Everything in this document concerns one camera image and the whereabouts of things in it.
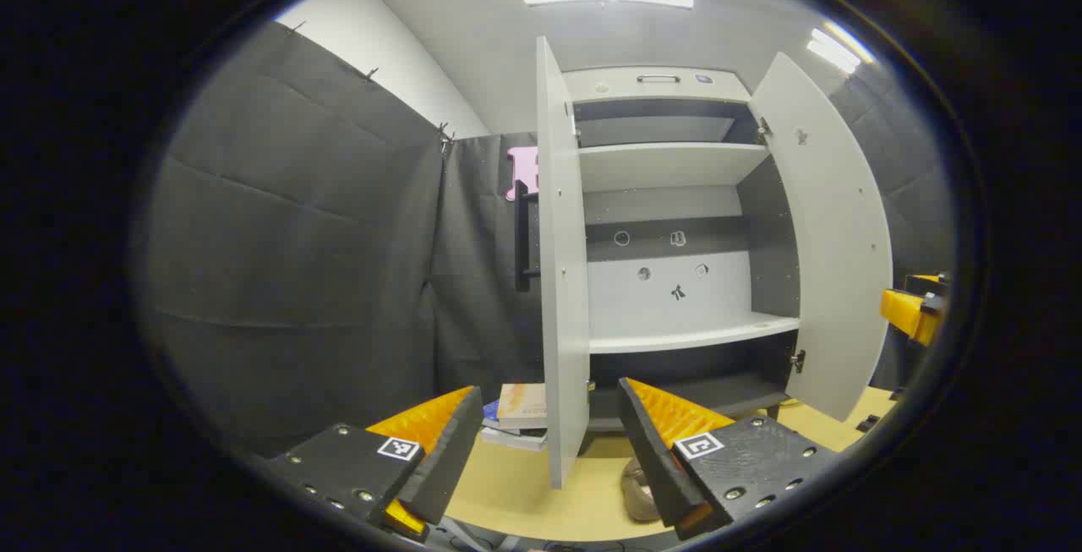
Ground white book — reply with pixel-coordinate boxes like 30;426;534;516
480;427;549;451

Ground grey shoe cabinet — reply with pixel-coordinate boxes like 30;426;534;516
562;66;804;434

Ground black left door handle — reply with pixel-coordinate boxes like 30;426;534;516
514;180;542;292

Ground brown fuzzy shoe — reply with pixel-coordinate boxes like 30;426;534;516
621;457;664;523

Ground small ceiling light panel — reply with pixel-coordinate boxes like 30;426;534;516
806;26;863;75

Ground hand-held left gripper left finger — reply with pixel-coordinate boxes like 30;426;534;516
269;385;484;543

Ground grey cabinet door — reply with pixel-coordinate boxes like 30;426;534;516
535;35;591;489
748;51;894;424

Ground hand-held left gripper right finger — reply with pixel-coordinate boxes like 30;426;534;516
617;377;839;541

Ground black backdrop cloth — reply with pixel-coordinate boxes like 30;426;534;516
139;19;952;460

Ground beige book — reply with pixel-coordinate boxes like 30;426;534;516
496;383;549;430

